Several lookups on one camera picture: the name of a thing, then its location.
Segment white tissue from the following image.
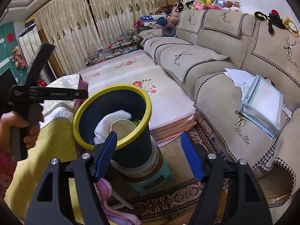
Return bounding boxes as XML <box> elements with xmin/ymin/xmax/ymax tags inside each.
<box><xmin>94</xmin><ymin>110</ymin><xmax>132</xmax><ymax>145</ymax></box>

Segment black bin yellow rim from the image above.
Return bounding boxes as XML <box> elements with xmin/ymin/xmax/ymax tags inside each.
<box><xmin>73</xmin><ymin>84</ymin><xmax>155</xmax><ymax>169</ymax></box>

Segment pink sleeve forearm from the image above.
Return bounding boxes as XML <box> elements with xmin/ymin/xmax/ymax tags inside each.
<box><xmin>0</xmin><ymin>151</ymin><xmax>17</xmax><ymax>198</ymax></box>

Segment person's left hand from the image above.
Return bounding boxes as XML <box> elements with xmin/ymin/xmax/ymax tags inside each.
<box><xmin>1</xmin><ymin>111</ymin><xmax>44</xmax><ymax>155</ymax></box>

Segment yellow patterned tablecloth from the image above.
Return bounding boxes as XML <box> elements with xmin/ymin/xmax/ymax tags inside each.
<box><xmin>3</xmin><ymin>73</ymin><xmax>118</xmax><ymax>225</ymax></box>

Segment artificial flower decoration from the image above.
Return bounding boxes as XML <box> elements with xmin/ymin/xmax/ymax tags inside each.
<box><xmin>10</xmin><ymin>46</ymin><xmax>26</xmax><ymax>69</ymax></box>

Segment paper cup in bin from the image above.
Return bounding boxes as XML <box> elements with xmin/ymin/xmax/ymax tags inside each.
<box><xmin>110</xmin><ymin>119</ymin><xmax>136</xmax><ymax>141</ymax></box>

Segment patterned red rug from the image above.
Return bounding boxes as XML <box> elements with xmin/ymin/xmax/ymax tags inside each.
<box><xmin>107</xmin><ymin>138</ymin><xmax>203</xmax><ymax>224</ymax></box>

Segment teal plastic stool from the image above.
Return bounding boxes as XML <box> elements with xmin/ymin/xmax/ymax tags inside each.
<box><xmin>128</xmin><ymin>160</ymin><xmax>173</xmax><ymax>196</ymax></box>

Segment white standing air conditioner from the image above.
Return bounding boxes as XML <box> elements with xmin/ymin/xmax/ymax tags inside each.
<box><xmin>18</xmin><ymin>23</ymin><xmax>42</xmax><ymax>68</ymax></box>

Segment papers and plastic folder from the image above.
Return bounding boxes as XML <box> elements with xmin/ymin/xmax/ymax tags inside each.
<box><xmin>224</xmin><ymin>69</ymin><xmax>292</xmax><ymax>139</ymax></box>

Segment beige curtains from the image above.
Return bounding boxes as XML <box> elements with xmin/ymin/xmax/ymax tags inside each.
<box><xmin>33</xmin><ymin>0</ymin><xmax>156</xmax><ymax>75</ymax></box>

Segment beige sofa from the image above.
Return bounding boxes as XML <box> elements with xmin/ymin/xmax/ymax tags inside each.
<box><xmin>139</xmin><ymin>10</ymin><xmax>299</xmax><ymax>208</ymax></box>

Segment low shelf with clutter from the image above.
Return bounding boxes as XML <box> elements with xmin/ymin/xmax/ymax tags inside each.
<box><xmin>84</xmin><ymin>36</ymin><xmax>140</xmax><ymax>67</ymax></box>

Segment pile of plush toys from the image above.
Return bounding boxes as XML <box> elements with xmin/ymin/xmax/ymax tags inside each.
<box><xmin>133</xmin><ymin>0</ymin><xmax>242</xmax><ymax>30</ymax></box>

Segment black yellow plush toy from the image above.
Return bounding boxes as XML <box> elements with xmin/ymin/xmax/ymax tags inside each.
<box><xmin>254</xmin><ymin>9</ymin><xmax>299</xmax><ymax>38</ymax></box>

